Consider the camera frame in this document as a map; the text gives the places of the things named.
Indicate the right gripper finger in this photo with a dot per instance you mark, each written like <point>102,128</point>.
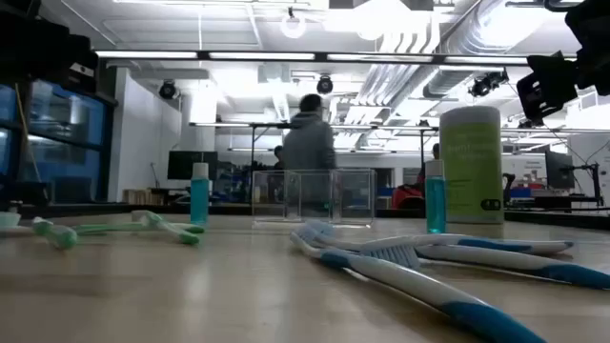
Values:
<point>548,86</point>

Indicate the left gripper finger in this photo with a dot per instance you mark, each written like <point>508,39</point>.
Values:
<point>78,57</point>

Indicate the teal mouthwash bottle white cap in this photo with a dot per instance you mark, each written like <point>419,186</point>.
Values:
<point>435,205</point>
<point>199,200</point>

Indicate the blue white toothbrush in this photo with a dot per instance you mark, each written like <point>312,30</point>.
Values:
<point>524,267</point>
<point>410,281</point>
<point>505,245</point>

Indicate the green white toothbrush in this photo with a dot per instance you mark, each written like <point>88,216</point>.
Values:
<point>114,228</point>
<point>62,236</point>
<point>171,230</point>

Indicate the clear acrylic organizer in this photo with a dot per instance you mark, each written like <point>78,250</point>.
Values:
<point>352,200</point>

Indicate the dark blue glass window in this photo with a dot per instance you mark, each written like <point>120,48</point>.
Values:
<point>67,133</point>

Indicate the black computer monitor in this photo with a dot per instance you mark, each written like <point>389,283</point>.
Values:
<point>190,165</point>
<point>560,170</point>

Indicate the green wipes canister white lid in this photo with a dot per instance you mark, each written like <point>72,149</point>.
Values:
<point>472,167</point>

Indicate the long ceiling light bar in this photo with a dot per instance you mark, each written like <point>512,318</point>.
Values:
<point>202,55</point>

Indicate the wooden crate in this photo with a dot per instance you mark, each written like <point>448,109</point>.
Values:
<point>143,196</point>

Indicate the red chair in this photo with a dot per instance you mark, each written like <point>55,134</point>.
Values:
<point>407,196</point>

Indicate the round white ceiling lamp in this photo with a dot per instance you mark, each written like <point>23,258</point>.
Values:
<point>293,24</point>

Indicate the black ceiling camera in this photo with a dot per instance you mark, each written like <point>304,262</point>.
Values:
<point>168,90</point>
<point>483,85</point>
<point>324,85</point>

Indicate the silver ceiling ventilation duct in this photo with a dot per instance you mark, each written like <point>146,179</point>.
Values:
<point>472,33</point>

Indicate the black aluminium table frame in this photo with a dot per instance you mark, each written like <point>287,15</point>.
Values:
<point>95,208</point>

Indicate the black metal workbench frame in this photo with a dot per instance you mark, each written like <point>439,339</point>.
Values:
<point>267,126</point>

